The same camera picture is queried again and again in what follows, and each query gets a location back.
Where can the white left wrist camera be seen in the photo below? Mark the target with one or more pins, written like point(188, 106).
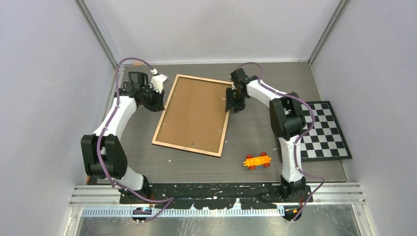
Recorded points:
point(158, 80)

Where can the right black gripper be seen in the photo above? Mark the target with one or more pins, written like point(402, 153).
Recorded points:
point(238, 106)

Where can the black picture frame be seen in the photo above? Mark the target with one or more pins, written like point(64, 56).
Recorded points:
point(194, 119)

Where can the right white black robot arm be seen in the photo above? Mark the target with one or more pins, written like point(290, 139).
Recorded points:
point(287, 123)

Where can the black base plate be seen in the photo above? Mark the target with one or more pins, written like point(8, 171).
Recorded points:
point(249, 195)

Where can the orange toy car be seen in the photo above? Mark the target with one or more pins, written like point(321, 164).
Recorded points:
point(254, 162)

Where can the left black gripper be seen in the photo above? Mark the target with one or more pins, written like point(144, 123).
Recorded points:
point(158, 106)

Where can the aluminium rail front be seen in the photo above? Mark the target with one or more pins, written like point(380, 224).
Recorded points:
point(105, 195)

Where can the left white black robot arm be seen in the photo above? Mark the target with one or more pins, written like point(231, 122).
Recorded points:
point(103, 154)

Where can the black white checkerboard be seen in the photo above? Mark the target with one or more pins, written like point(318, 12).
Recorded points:
point(326, 140)

